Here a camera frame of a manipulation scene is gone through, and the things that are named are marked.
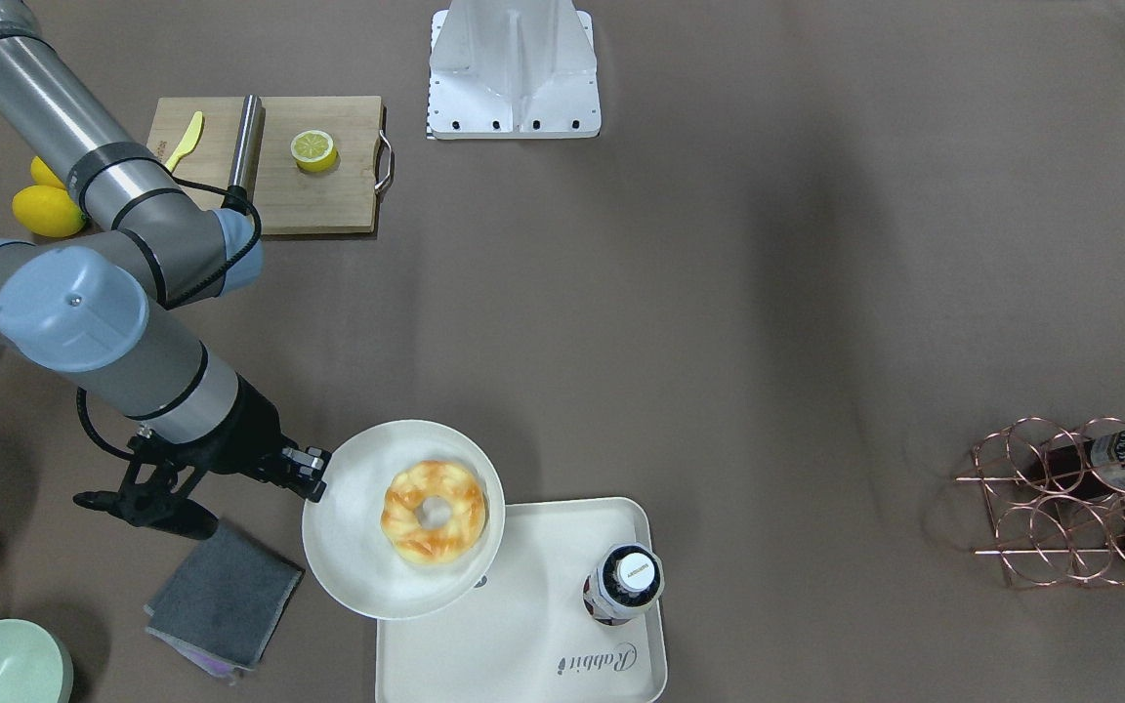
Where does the lower yellow lemon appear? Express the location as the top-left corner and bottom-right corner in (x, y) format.
(12, 186), (86, 238)

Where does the dark tea bottle on tray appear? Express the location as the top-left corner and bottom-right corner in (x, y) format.
(581, 542), (665, 627)

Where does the grey folded cloth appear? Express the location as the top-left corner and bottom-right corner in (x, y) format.
(144, 521), (305, 681)

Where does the yellow plastic knife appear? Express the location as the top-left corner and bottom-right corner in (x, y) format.
(164, 110), (205, 173)

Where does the yellow lemon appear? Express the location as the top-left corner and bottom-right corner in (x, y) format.
(28, 155), (66, 191)
(12, 186), (86, 238)

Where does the white round plate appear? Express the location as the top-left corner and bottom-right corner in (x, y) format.
(302, 420), (506, 620)

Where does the upper yellow lemon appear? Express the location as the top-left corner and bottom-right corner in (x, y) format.
(28, 155), (66, 191)

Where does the bamboo cutting board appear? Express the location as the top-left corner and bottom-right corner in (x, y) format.
(146, 94), (390, 236)

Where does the tea bottle in rack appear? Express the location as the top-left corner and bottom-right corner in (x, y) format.
(1043, 429), (1125, 501)

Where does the lemon half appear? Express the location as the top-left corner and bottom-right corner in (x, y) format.
(289, 129), (339, 174)

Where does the mint green bowl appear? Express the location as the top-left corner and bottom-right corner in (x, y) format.
(0, 619), (74, 702)

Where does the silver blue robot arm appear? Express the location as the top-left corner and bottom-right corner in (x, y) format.
(0, 1), (330, 540)

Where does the glazed twisted donut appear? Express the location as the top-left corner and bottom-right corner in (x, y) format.
(380, 460), (488, 566)

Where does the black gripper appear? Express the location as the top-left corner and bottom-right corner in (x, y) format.
(74, 377), (331, 540)

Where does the copper wire bottle rack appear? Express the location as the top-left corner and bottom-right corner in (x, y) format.
(957, 417), (1125, 589)

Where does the steel muddler black tip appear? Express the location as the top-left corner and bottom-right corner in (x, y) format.
(228, 94), (267, 197)

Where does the white rabbit serving tray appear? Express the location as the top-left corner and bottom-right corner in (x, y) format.
(375, 497), (668, 702)

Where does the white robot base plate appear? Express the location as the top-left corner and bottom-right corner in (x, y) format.
(426, 1), (603, 139)

